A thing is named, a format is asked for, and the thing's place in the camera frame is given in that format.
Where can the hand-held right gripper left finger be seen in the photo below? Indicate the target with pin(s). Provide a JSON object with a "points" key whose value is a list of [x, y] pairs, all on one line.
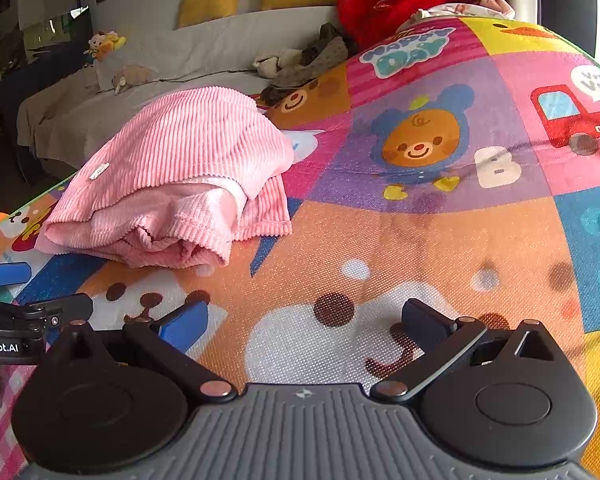
{"points": [[182, 324]]}

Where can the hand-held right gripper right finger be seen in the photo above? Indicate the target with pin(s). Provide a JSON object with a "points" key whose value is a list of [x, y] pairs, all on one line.
{"points": [[425, 321]]}

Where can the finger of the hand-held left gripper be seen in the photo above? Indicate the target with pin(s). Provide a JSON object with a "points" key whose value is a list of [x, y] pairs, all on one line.
{"points": [[2, 275], [65, 307]]}

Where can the pink ribbed garment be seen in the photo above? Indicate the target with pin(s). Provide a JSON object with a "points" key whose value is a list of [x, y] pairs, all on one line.
{"points": [[180, 150]]}

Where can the colourful printed play mat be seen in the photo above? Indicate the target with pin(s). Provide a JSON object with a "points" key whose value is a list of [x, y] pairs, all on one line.
{"points": [[430, 260]]}

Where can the beige sofa throw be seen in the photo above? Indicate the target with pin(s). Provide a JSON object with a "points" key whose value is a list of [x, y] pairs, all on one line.
{"points": [[55, 110]]}

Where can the glass aquarium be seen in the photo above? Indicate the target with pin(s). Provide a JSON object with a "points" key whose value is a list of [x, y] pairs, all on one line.
{"points": [[40, 42]]}

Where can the beige plush toy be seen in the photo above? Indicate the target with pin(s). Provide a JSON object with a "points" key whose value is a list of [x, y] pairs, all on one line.
{"points": [[132, 76]]}

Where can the yellow plush toy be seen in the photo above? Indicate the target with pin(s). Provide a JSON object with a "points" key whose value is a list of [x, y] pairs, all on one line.
{"points": [[104, 44]]}

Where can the light grey sofa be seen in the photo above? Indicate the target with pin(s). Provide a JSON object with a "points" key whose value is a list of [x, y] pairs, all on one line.
{"points": [[190, 55]]}

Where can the white plush toy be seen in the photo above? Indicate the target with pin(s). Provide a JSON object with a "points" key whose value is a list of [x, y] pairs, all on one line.
{"points": [[275, 62]]}

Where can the brown cloth pile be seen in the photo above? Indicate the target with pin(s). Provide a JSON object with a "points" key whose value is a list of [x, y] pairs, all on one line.
{"points": [[320, 60]]}

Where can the white floral cloth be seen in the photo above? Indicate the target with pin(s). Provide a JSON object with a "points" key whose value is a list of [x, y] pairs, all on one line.
{"points": [[455, 10]]}

